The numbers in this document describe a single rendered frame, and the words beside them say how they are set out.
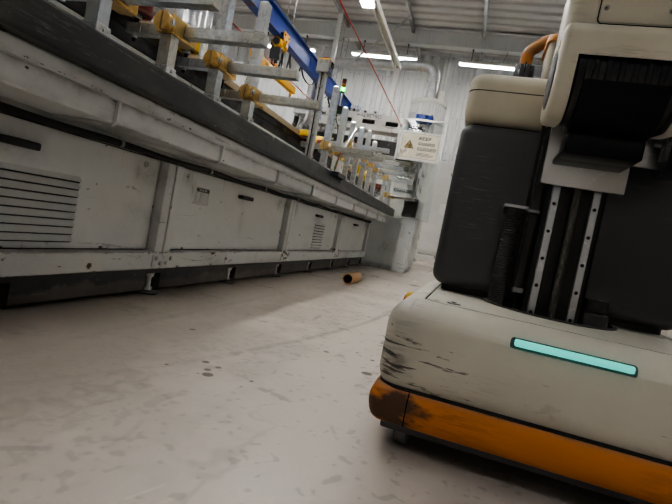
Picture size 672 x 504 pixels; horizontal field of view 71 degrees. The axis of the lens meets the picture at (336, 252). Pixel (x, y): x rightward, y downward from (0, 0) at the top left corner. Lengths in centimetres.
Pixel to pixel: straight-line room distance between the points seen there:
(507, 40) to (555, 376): 1075
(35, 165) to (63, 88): 33
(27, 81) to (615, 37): 108
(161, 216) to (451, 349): 128
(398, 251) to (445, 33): 695
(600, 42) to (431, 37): 1060
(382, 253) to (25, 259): 457
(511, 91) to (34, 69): 102
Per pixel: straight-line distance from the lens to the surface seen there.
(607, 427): 91
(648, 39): 98
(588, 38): 97
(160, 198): 186
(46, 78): 119
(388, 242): 561
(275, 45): 833
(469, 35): 1148
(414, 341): 86
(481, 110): 122
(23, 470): 78
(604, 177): 112
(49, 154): 151
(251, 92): 185
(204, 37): 146
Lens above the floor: 38
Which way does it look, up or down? 3 degrees down
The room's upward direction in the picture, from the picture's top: 11 degrees clockwise
